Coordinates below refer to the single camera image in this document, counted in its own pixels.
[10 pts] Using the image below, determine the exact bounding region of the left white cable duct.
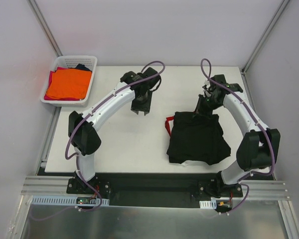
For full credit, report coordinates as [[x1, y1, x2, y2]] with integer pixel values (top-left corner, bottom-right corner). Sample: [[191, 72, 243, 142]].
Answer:
[[31, 196, 100, 207]]

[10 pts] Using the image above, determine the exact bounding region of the left aluminium corner post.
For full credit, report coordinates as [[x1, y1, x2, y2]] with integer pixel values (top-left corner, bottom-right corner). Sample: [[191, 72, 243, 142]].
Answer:
[[27, 0, 63, 57]]

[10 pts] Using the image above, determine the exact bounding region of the orange t shirt in basket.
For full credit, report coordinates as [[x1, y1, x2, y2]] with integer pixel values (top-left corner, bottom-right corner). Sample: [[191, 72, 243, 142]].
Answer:
[[46, 69, 92, 100]]

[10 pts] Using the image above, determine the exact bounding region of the white plastic laundry basket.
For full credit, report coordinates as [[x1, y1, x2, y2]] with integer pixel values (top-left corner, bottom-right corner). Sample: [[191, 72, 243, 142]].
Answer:
[[40, 55, 98, 107]]

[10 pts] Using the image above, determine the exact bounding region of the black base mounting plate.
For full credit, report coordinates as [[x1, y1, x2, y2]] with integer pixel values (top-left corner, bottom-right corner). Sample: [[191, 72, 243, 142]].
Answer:
[[66, 173, 243, 208]]

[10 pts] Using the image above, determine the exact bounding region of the white cable duct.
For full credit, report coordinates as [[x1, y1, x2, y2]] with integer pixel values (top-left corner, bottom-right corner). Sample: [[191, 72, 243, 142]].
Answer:
[[31, 196, 100, 207], [199, 199, 217, 210]]

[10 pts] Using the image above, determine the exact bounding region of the right aluminium corner post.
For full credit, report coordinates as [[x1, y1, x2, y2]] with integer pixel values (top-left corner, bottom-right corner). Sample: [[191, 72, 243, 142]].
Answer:
[[241, 0, 291, 75]]

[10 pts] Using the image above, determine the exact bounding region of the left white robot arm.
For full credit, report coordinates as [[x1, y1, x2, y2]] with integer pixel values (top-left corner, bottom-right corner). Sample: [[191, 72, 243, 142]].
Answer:
[[65, 67, 161, 194]]

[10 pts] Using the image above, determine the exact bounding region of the aluminium corner post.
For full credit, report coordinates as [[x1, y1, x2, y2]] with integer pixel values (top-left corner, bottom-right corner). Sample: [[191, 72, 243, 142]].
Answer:
[[27, 0, 63, 57], [241, 0, 291, 75]]

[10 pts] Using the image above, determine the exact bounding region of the navy t shirt in basket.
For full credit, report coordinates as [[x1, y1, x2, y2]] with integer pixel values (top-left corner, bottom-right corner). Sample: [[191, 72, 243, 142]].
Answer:
[[75, 64, 92, 72]]

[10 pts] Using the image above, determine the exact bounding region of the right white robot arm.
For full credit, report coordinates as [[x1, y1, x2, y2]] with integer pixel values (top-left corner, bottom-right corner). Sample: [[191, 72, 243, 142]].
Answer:
[[194, 75, 281, 198]]

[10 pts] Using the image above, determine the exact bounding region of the black t shirt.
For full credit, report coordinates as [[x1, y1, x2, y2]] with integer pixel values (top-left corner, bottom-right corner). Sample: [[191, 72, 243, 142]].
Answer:
[[172, 129, 231, 165], [166, 112, 231, 165]]

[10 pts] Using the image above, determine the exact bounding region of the right white cable duct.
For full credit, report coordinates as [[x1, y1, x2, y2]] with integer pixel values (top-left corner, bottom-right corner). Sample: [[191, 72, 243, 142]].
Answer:
[[199, 199, 217, 210]]

